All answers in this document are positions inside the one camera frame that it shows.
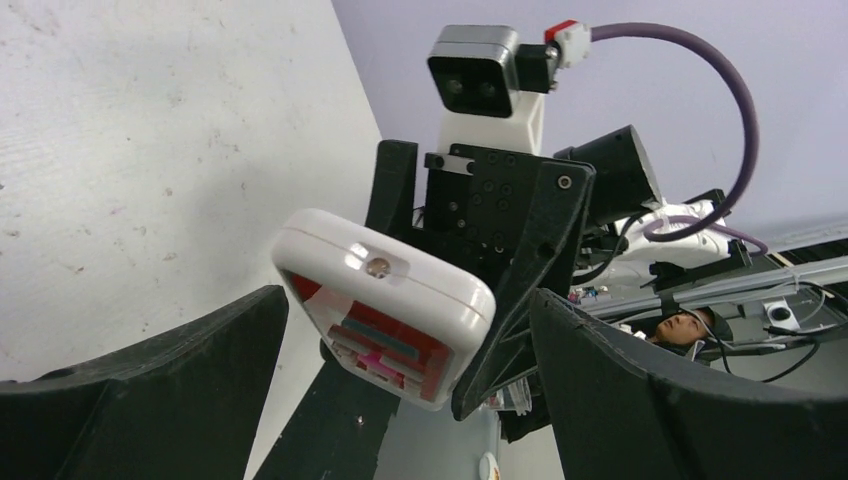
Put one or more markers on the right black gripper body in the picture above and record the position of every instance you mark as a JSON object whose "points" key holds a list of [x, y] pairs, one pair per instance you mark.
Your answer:
{"points": [[486, 209]]}

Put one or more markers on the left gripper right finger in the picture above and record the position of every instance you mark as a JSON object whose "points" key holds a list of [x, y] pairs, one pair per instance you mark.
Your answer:
{"points": [[623, 408]]}

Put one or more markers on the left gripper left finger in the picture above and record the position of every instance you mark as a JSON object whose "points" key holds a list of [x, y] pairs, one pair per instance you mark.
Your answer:
{"points": [[184, 404]]}

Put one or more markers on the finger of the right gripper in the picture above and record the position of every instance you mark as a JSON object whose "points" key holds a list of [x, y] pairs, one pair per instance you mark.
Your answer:
{"points": [[390, 207], [548, 241]]}

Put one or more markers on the white red remote control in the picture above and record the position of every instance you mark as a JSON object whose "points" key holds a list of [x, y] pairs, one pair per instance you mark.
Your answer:
{"points": [[389, 313]]}

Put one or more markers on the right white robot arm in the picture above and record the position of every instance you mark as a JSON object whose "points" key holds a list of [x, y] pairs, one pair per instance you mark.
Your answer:
{"points": [[589, 215]]}

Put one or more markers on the person head below table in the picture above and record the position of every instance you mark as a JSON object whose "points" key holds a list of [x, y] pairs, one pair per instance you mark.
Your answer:
{"points": [[684, 328]]}

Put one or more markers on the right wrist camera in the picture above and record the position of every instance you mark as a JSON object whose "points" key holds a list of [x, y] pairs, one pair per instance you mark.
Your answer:
{"points": [[493, 86]]}

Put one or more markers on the aluminium rail front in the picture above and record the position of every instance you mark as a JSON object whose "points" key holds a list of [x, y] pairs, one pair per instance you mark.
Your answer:
{"points": [[738, 290]]}

